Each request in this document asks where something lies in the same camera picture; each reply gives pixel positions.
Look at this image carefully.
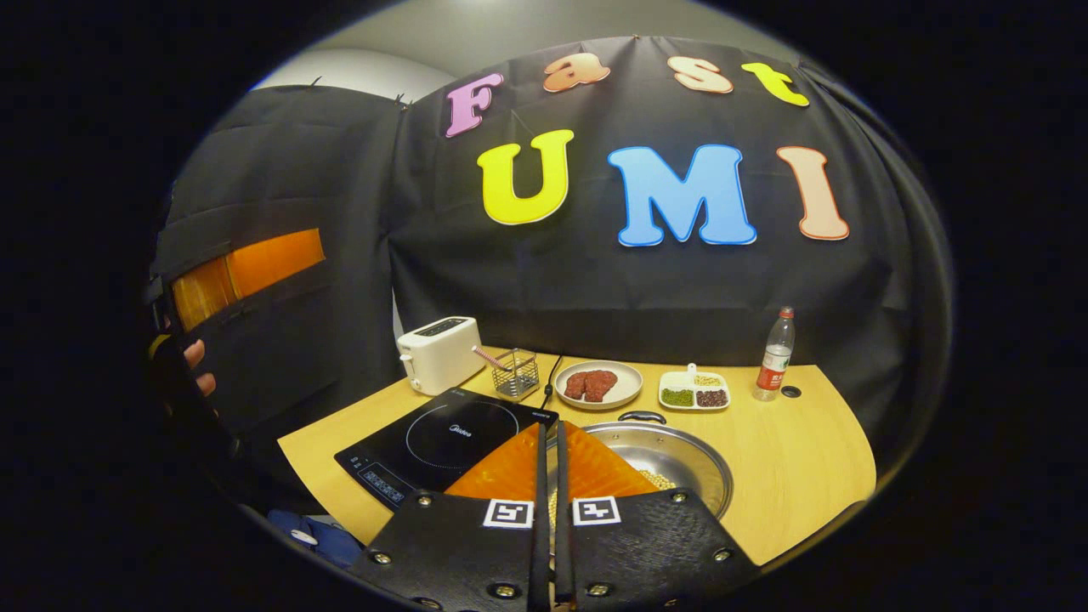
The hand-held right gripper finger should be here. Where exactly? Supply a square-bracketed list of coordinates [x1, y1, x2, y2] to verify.
[350, 422, 552, 612]
[554, 421, 762, 612]

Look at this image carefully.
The stainless steel pot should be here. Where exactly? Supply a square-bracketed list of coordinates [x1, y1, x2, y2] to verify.
[544, 411, 734, 553]

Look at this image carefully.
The black induction cooktop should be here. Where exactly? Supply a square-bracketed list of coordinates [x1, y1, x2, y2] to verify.
[334, 388, 560, 511]

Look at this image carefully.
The white round plate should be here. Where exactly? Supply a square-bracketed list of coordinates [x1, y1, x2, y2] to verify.
[553, 360, 644, 411]

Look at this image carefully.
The white divided bean dish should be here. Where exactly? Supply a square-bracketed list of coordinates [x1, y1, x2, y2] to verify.
[658, 364, 731, 412]

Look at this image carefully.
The white toaster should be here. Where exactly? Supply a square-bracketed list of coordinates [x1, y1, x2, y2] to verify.
[396, 316, 485, 396]

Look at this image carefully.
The blue cloth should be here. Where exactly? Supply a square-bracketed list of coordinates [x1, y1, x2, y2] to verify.
[268, 508, 366, 569]

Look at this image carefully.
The black backdrop cloth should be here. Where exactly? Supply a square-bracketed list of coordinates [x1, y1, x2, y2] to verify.
[153, 34, 953, 477]

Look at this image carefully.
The clear plastic water bottle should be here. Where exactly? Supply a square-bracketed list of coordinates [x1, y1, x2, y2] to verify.
[752, 307, 796, 402]

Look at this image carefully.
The wire mesh holder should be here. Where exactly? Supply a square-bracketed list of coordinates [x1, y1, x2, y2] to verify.
[491, 348, 541, 400]

